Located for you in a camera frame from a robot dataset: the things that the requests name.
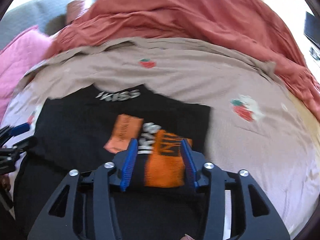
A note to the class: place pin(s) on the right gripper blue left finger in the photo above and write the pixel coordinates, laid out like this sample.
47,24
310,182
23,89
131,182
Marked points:
118,173

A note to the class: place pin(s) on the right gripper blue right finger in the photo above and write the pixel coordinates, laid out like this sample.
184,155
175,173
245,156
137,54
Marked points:
205,177

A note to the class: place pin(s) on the black sweater with orange cuffs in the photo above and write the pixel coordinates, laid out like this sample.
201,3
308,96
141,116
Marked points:
88,128

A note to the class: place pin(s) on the left hand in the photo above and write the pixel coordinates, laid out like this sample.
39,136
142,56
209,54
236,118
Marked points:
5,182

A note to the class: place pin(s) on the right hand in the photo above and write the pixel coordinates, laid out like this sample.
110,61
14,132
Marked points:
187,237

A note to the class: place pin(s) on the beige strawberry bear bedsheet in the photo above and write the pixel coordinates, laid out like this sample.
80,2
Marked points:
256,124

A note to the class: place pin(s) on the pink quilted pillow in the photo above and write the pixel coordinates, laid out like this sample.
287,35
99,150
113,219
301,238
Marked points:
23,52

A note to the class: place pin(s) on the grey quilted headboard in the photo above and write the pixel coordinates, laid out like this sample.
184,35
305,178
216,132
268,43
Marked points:
49,15

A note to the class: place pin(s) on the dusty pink plush pillow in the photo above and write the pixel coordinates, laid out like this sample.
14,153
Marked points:
75,9

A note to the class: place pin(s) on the terracotta red blanket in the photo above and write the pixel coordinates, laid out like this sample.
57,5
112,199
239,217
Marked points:
248,26

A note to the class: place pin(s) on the black panel at window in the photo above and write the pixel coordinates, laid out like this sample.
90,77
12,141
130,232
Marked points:
312,28

